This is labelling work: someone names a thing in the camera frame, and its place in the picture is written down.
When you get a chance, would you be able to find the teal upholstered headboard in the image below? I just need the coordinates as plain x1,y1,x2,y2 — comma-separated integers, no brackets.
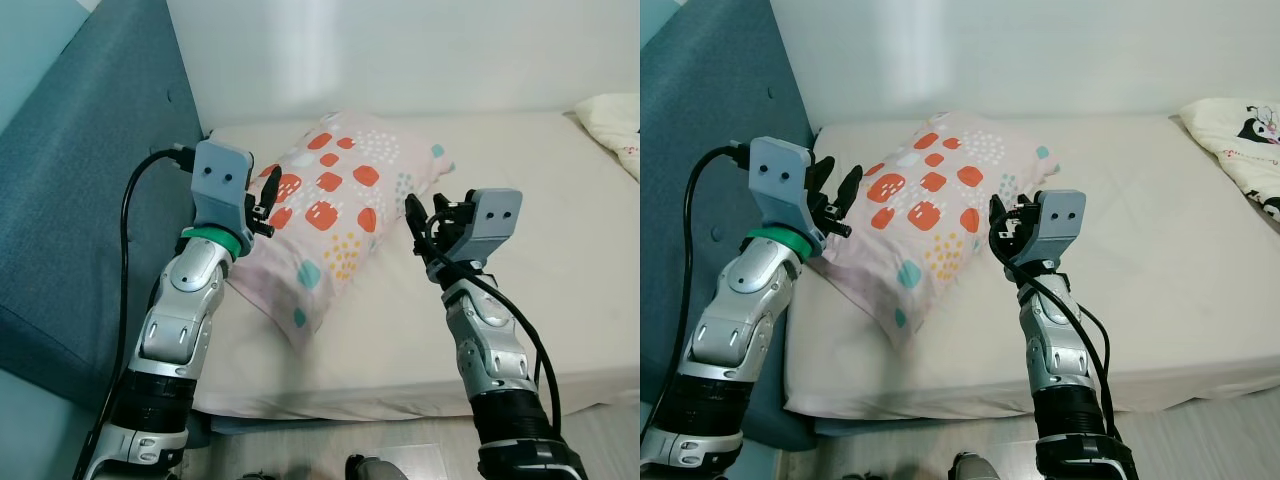
0,0,213,386
640,0,823,451

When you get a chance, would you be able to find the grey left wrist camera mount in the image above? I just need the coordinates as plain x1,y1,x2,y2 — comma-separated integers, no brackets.
748,137,826,259
190,140,254,241

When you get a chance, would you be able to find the robot right leg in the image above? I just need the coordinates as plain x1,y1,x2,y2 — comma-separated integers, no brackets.
345,455,401,480
950,452,1003,480

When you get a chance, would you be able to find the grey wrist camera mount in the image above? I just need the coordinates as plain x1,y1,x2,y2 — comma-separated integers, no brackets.
748,137,826,259
190,140,254,241
462,188,524,269
1010,190,1086,269

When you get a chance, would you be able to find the pink pillow with coloured dots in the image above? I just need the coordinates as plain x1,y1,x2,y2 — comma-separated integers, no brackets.
228,110,456,349
805,110,1061,349

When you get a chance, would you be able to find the cream cartoon print blanket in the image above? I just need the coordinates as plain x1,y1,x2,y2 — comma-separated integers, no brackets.
1180,97,1280,223
572,93,640,181

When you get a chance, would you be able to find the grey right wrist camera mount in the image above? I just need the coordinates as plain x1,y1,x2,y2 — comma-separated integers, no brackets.
462,188,524,269
1010,190,1086,269

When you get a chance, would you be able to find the cream bed mattress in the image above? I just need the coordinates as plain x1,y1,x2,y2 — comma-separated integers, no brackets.
783,113,1280,419
190,108,640,421

